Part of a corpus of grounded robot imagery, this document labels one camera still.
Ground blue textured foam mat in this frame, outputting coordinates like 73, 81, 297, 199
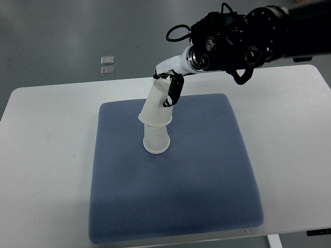
89, 94, 264, 244

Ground white paper cup on mat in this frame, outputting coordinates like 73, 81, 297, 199
143, 124, 170, 154

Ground white table leg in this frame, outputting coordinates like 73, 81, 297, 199
267, 234, 283, 248

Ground white paper cup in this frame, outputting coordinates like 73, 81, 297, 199
143, 124, 170, 154
138, 79, 173, 127

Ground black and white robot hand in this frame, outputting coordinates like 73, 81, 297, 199
153, 44, 201, 107

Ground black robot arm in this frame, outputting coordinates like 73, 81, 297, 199
156, 1, 330, 85

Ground black table control panel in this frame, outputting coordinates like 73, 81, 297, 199
306, 228, 331, 237

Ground upper silver floor plate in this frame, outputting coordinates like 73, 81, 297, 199
100, 55, 114, 65

